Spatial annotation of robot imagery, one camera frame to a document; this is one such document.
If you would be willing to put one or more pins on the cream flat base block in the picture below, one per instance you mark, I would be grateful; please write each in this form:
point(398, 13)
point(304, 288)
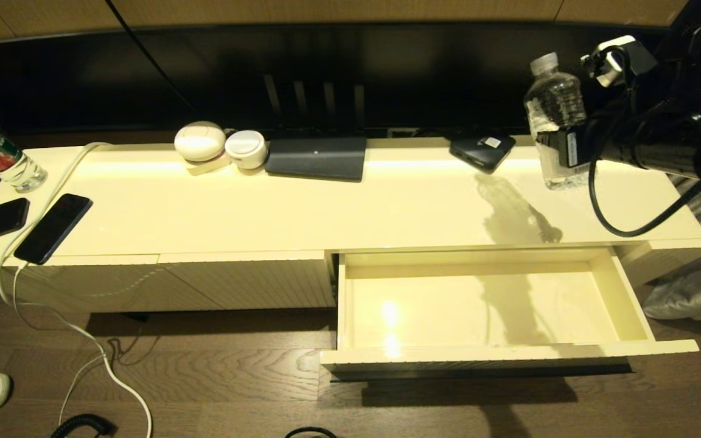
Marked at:
point(204, 166)

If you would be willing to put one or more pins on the cream tv cabinet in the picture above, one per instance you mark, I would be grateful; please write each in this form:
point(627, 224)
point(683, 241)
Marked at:
point(326, 207)

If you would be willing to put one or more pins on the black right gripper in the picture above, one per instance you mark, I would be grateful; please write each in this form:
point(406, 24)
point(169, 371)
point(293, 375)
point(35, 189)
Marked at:
point(575, 149)

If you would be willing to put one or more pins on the dark grey router box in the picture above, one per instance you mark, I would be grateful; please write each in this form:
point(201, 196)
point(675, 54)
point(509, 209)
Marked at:
point(317, 157)

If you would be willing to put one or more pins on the cream scratched cabinet door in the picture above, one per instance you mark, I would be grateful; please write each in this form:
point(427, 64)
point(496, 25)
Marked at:
point(83, 286)

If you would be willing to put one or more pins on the cream ribbed drawer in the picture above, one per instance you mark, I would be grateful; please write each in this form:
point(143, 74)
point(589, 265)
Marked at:
point(423, 316)

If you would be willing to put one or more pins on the white egg-shaped device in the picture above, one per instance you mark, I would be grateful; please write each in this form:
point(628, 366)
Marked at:
point(199, 141)

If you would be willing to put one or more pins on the clear bottle white cap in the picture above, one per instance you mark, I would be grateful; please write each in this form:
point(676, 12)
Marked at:
point(554, 103)

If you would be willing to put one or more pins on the black box with sticker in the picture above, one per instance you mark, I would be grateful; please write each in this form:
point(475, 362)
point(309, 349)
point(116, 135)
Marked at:
point(481, 154)

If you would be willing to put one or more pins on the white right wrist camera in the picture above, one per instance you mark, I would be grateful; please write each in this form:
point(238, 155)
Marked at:
point(615, 58)

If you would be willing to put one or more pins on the black television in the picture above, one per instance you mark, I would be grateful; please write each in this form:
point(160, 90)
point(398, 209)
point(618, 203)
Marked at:
point(326, 79)

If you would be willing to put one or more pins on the white round device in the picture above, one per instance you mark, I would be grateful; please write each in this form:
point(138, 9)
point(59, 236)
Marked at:
point(246, 148)

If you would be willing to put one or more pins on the cream ribbed cabinet door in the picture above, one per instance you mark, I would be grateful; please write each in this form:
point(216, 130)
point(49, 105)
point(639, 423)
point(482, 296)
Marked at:
point(265, 280)

